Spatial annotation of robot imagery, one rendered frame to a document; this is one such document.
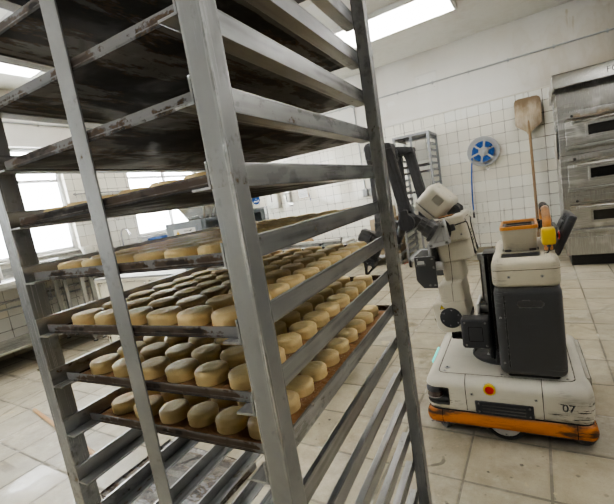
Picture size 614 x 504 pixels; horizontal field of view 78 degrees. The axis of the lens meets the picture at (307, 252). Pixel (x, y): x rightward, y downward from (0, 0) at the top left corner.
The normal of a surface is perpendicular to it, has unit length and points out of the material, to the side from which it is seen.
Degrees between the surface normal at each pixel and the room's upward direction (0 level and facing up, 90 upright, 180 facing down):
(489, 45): 90
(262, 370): 90
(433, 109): 90
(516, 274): 90
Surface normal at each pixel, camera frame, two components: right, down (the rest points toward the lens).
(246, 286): -0.44, 0.19
